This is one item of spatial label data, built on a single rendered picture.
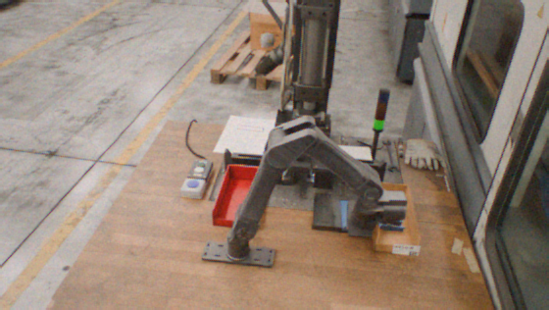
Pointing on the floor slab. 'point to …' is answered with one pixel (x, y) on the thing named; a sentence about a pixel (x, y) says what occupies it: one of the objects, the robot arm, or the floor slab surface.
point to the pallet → (233, 58)
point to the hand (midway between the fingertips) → (355, 228)
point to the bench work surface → (186, 216)
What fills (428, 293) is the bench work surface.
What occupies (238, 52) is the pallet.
